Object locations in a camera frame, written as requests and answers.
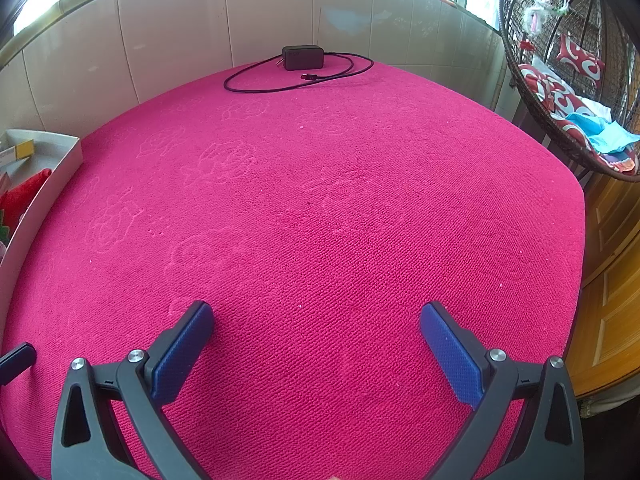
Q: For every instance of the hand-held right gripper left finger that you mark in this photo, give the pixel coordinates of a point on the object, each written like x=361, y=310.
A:
x=182, y=350

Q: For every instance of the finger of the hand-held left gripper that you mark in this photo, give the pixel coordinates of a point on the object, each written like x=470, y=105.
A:
x=17, y=360

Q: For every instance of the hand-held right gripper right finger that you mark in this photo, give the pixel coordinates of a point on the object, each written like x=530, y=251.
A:
x=450, y=355

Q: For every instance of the red chili plush toy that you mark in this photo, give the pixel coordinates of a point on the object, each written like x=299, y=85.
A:
x=20, y=195

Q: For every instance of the white cardboard tray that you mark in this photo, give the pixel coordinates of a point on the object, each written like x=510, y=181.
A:
x=50, y=185

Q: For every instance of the yellow white medicine box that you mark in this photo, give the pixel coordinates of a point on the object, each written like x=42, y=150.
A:
x=20, y=151

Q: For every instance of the wooden door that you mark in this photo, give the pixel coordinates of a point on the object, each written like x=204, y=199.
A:
x=615, y=285

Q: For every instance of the light blue cloth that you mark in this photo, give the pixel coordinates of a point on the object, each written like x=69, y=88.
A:
x=605, y=135

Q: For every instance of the red white seat cushion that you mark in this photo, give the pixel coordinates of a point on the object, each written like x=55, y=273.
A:
x=542, y=85

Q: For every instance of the black power adapter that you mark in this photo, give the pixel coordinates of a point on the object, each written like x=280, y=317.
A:
x=302, y=57

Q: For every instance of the red white patterned pillow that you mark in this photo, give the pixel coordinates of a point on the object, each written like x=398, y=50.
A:
x=580, y=60

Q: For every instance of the wicker hanging chair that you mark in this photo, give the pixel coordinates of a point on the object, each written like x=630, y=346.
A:
x=515, y=35

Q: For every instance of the white hanging ornament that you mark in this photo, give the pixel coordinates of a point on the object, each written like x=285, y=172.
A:
x=542, y=7

